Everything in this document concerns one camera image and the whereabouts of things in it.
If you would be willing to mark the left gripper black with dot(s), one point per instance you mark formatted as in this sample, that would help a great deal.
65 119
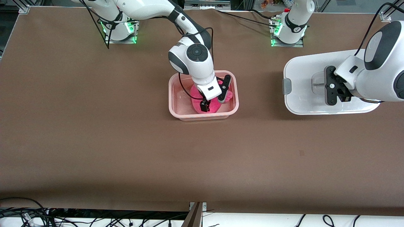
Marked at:
344 95

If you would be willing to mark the pink round plush toy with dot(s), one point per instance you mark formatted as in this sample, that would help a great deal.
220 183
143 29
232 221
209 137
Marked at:
196 95

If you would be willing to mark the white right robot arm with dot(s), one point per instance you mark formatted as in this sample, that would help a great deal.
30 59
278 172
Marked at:
195 66

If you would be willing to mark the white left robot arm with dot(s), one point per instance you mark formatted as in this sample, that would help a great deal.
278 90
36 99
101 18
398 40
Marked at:
378 85

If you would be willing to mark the pink translucent plastic box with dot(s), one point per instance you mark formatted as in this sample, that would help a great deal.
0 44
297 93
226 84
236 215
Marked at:
180 107

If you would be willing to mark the grey equipment rack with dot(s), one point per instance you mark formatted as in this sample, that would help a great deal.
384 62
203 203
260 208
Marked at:
206 3

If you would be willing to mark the small colourful background toys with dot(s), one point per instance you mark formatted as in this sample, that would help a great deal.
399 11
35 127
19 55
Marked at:
267 3

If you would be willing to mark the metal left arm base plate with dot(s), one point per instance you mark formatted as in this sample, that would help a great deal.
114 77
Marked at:
277 44

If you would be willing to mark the metal table corner bracket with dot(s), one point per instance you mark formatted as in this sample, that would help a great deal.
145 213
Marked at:
24 9
385 16

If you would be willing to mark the aluminium frame profile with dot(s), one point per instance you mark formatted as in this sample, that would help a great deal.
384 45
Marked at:
394 8

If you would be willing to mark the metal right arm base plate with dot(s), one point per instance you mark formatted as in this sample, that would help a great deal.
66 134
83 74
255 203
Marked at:
121 41

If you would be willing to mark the aluminium frame post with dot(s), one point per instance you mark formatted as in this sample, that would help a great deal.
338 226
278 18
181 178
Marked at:
194 217

